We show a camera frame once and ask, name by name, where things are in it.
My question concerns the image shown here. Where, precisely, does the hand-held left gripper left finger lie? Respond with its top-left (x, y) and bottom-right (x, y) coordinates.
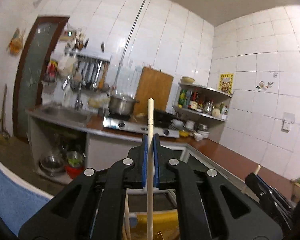
top-left (18, 134), bottom-right (148, 240)

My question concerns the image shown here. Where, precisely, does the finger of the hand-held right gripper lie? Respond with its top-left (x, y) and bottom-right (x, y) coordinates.
top-left (256, 174), bottom-right (299, 233)
top-left (244, 172), bottom-right (264, 202)

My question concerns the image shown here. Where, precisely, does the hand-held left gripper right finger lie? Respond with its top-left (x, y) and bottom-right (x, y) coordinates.
top-left (153, 134), bottom-right (283, 240)

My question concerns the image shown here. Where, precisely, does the yellow perforated utensil holder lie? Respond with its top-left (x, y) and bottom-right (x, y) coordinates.
top-left (122, 209), bottom-right (181, 240)

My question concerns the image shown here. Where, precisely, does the kitchen counter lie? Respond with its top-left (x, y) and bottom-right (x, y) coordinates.
top-left (25, 105), bottom-right (300, 195)

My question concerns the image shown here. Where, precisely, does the steel gas stove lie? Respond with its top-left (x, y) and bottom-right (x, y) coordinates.
top-left (102, 115), bottom-right (180, 138)

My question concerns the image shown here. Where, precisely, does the black wok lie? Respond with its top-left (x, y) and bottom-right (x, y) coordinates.
top-left (154, 109), bottom-right (177, 128)

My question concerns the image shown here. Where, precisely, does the steel cooking pot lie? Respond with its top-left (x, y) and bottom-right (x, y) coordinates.
top-left (108, 95), bottom-right (140, 116)

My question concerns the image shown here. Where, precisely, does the white power socket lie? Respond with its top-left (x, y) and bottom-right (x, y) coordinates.
top-left (281, 112), bottom-right (295, 133)

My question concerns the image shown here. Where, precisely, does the green bottle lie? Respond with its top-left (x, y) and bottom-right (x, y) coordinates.
top-left (179, 89), bottom-right (188, 107)

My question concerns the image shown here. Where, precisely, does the red basin with greens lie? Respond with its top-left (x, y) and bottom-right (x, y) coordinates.
top-left (64, 151), bottom-right (86, 179)

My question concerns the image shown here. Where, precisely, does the dark sauce bottle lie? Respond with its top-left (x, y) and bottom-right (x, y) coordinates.
top-left (190, 90), bottom-right (198, 109)

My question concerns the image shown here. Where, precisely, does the wooden cutting board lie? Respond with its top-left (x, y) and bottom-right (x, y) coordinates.
top-left (134, 66), bottom-right (174, 117)

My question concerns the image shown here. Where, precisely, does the white corner shelf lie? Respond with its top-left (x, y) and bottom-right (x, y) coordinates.
top-left (174, 82), bottom-right (233, 140)

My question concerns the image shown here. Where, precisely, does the steel basin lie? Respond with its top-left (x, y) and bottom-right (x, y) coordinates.
top-left (39, 155), bottom-right (65, 177)

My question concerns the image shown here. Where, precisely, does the steel sink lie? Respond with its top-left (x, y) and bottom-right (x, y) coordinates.
top-left (40, 106), bottom-right (90, 123)

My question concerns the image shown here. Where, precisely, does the metal faucet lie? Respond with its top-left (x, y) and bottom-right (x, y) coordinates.
top-left (62, 75), bottom-right (84, 110)

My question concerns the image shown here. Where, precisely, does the hanging wooden spatula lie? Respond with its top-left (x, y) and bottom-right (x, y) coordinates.
top-left (99, 64), bottom-right (109, 89)

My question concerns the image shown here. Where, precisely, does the red hanging bag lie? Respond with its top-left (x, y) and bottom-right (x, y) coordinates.
top-left (44, 60), bottom-right (59, 83)

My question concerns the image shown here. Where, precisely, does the brown framed glass door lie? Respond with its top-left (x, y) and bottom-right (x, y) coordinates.
top-left (12, 16), bottom-right (70, 144)

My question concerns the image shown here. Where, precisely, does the vertical metal pipe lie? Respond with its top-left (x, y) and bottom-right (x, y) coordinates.
top-left (114, 0), bottom-right (150, 95)

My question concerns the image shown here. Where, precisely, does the blue fleece blanket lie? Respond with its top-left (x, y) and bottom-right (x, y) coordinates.
top-left (0, 160), bottom-right (54, 235)

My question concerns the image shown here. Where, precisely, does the broom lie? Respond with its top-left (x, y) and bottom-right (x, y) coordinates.
top-left (0, 84), bottom-right (12, 144)

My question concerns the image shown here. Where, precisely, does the orange hanging bag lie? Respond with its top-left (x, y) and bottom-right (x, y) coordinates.
top-left (7, 28), bottom-right (25, 55)

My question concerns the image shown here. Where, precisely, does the decorative wall sticker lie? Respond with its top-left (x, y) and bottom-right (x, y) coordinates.
top-left (256, 80), bottom-right (275, 90)

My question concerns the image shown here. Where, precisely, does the yellow wall poster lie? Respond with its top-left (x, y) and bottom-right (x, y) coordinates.
top-left (218, 73), bottom-right (234, 95)

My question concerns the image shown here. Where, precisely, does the metal wall utensil rack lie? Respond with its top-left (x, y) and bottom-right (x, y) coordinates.
top-left (65, 49), bottom-right (113, 62)

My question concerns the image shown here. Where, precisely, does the white wall meter box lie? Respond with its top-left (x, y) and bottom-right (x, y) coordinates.
top-left (60, 29), bottom-right (77, 42)

